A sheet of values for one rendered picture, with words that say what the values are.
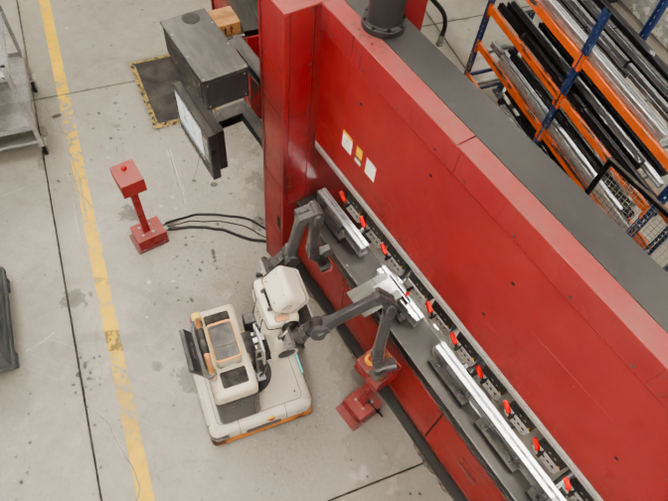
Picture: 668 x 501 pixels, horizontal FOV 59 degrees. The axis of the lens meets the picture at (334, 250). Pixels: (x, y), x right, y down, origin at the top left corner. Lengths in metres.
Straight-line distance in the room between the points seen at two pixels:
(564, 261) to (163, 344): 2.97
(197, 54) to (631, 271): 2.16
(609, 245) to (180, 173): 3.71
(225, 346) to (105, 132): 2.80
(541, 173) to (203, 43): 1.76
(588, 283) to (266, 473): 2.55
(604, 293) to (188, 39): 2.24
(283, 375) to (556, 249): 2.23
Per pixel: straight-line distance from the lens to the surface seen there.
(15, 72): 5.80
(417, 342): 3.40
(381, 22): 2.64
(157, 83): 5.86
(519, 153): 2.35
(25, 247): 5.01
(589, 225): 2.25
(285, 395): 3.84
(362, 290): 3.34
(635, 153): 4.42
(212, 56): 3.09
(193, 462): 4.06
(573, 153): 4.72
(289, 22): 2.78
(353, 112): 2.91
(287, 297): 2.87
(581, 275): 2.12
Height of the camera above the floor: 3.94
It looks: 58 degrees down
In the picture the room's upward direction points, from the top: 9 degrees clockwise
